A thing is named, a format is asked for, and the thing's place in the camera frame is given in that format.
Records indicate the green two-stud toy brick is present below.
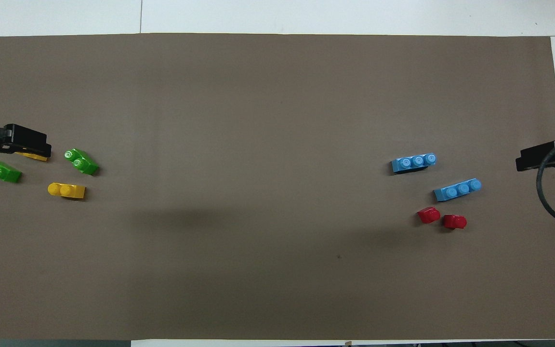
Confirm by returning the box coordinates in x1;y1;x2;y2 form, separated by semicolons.
0;160;22;184
64;148;100;176

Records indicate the blue three-stud toy brick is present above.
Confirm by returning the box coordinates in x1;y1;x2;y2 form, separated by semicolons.
434;178;482;202
391;153;436;174

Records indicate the red one-stud toy brick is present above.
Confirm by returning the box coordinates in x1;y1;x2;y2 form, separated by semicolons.
442;214;467;230
417;206;441;225

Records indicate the brown paper table mat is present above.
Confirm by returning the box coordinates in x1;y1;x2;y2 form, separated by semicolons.
0;33;555;341

